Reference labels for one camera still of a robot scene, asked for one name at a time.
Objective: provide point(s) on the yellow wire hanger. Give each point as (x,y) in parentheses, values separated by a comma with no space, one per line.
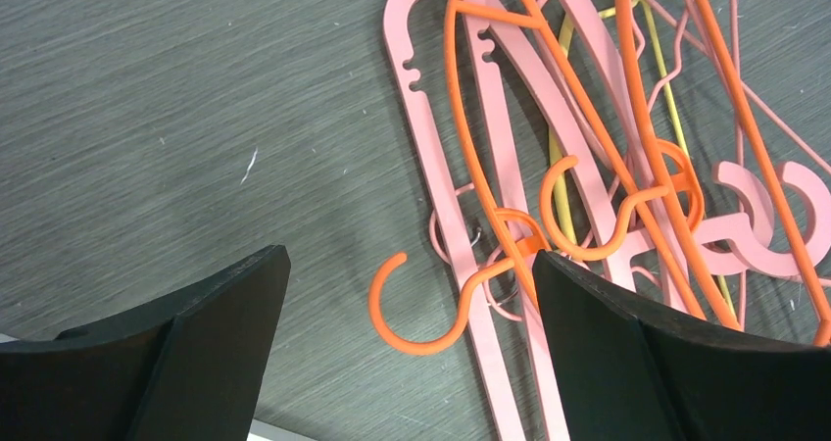
(662,68)

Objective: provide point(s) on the pink plastic hanger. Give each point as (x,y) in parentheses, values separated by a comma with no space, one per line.
(448,219)

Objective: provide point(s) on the orange plastic hanger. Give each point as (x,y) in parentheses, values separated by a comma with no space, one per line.
(517,232)
(658,205)

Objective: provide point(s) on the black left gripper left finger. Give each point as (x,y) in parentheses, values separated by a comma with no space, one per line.
(188,365)

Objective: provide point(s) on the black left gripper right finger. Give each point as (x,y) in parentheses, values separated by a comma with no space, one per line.
(629,368)

